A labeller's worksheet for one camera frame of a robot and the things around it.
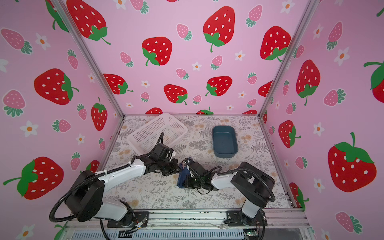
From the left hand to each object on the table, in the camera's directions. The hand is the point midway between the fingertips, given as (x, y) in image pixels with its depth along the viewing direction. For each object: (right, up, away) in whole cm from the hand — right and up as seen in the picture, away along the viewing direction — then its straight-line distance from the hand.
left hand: (183, 169), depth 82 cm
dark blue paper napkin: (0, -3, +4) cm, 5 cm away
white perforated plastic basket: (-29, +18, +22) cm, 40 cm away
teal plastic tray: (+27, +14, +21) cm, 37 cm away
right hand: (-2, -9, +2) cm, 10 cm away
